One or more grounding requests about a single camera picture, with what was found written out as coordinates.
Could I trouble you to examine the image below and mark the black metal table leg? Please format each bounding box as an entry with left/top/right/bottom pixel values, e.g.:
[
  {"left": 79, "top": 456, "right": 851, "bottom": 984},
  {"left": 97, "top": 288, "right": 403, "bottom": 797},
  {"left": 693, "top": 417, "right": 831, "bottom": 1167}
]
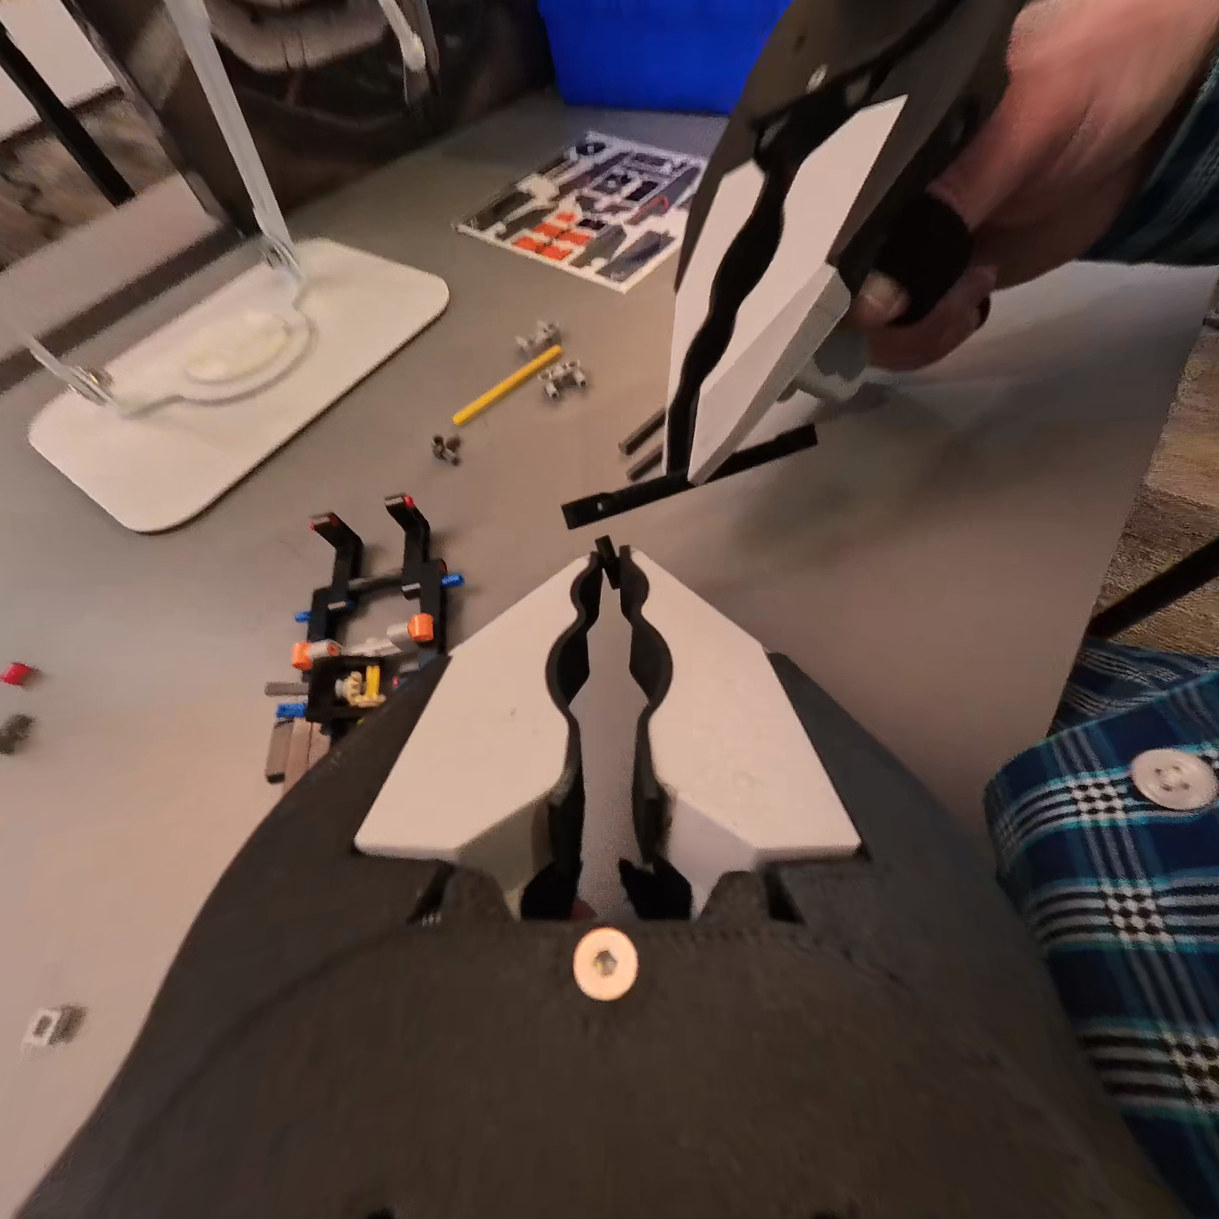
[{"left": 1087, "top": 537, "right": 1219, "bottom": 641}]

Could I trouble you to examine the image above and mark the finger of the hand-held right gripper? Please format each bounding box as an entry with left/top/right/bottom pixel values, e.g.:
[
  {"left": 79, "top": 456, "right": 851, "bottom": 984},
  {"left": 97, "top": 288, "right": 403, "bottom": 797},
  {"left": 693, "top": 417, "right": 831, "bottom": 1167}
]
[
  {"left": 664, "top": 154, "right": 790, "bottom": 471},
  {"left": 681, "top": 94, "right": 904, "bottom": 484}
]

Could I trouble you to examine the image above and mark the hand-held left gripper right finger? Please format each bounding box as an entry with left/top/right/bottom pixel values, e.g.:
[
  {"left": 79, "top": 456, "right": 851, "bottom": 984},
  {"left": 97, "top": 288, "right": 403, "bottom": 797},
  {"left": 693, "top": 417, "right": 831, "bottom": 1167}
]
[{"left": 612, "top": 547, "right": 863, "bottom": 920}]

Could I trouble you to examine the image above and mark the yellow lego axle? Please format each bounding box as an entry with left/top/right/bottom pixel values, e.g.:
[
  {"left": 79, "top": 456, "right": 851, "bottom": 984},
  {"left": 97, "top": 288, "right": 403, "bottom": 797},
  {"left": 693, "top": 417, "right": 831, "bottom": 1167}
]
[{"left": 451, "top": 341, "right": 566, "bottom": 427}]

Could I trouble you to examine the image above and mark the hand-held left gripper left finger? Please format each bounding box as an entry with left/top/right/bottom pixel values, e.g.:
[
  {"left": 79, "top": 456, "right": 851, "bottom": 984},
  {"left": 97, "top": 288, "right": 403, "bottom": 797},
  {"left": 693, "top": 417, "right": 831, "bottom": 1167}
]
[{"left": 357, "top": 548, "right": 606, "bottom": 920}]

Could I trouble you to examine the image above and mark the small white lego piece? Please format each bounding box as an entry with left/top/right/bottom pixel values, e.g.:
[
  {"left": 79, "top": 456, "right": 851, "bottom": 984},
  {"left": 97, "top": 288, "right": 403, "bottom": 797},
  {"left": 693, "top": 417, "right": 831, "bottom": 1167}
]
[{"left": 23, "top": 1003, "right": 86, "bottom": 1052}]

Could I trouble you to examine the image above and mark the black lego chassis assembly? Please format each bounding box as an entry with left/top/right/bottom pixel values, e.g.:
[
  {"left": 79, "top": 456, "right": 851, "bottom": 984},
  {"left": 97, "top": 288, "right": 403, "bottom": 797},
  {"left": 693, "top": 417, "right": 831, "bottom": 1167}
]
[{"left": 263, "top": 492, "right": 471, "bottom": 786}]

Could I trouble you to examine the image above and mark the black metal bar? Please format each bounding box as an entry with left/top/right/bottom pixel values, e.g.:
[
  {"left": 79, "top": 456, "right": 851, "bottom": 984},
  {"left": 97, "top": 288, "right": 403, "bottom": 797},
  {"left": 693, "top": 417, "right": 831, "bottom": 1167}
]
[{"left": 0, "top": 21, "right": 133, "bottom": 206}]

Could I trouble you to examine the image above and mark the lego sticker sheet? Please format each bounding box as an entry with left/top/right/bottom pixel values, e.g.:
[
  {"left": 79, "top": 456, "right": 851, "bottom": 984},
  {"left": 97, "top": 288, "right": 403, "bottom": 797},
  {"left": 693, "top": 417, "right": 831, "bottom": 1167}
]
[{"left": 453, "top": 129, "right": 710, "bottom": 295}]

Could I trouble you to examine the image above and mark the person's right hand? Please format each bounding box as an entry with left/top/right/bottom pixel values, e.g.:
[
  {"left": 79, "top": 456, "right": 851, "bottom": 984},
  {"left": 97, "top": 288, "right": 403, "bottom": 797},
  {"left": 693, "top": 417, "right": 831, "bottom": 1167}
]
[{"left": 851, "top": 0, "right": 1206, "bottom": 370}]

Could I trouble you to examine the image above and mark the black lego rack gear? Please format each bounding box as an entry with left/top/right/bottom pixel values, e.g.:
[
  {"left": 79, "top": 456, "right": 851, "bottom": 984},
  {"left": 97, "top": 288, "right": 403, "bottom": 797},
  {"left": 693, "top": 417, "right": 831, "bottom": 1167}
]
[{"left": 563, "top": 422, "right": 820, "bottom": 530}]

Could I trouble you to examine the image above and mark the blue plastic bin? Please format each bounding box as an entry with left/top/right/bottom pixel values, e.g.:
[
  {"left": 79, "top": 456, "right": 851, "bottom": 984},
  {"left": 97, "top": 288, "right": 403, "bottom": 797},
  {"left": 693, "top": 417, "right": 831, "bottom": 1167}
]
[{"left": 535, "top": 0, "right": 795, "bottom": 118}]

